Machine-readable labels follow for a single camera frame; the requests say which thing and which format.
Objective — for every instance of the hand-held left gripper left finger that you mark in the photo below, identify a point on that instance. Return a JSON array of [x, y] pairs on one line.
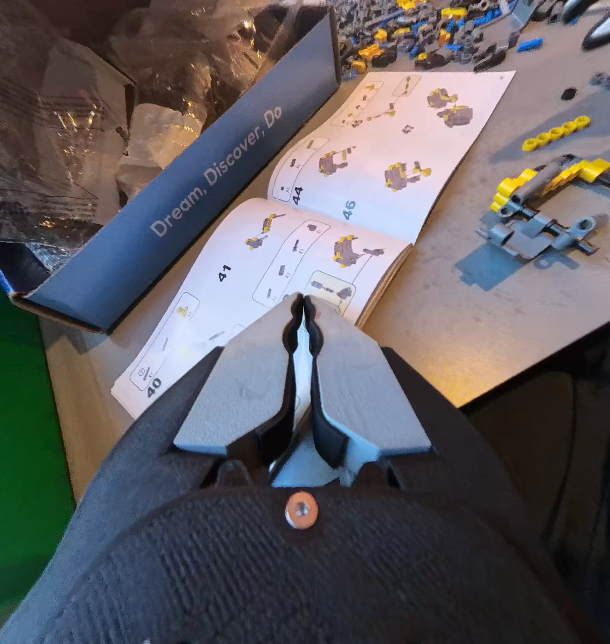
[[230, 397]]

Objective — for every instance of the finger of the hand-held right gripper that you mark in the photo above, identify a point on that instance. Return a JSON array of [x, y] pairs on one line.
[[607, 20]]

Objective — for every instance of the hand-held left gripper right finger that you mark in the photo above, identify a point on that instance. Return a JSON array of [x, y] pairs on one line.
[[375, 403]]

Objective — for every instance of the black axle with yellow connector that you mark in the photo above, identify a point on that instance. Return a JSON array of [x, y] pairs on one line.
[[578, 171]]

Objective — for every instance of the grey and yellow brick assembly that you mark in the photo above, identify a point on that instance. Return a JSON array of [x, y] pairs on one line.
[[536, 231]]

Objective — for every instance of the instruction booklet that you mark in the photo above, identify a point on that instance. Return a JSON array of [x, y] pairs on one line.
[[385, 151]]

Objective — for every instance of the grey desk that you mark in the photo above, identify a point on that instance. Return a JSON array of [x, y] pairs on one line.
[[486, 302]]

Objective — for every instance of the small grey brick piece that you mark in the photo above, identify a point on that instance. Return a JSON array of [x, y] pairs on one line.
[[609, 81]]

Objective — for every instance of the small blue brick piece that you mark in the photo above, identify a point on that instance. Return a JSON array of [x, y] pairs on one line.
[[529, 44]]

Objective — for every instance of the small black brick piece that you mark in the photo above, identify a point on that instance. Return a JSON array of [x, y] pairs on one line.
[[568, 94]]

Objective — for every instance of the small yellow brick piece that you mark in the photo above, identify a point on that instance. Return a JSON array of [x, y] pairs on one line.
[[556, 132]]

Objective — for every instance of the pile of small building bricks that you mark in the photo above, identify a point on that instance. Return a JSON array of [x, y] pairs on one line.
[[426, 30]]

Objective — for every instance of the grey cardboard box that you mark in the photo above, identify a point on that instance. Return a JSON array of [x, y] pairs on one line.
[[184, 221]]

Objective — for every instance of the clear plastic bag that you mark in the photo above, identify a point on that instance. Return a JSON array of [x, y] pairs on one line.
[[74, 111]]

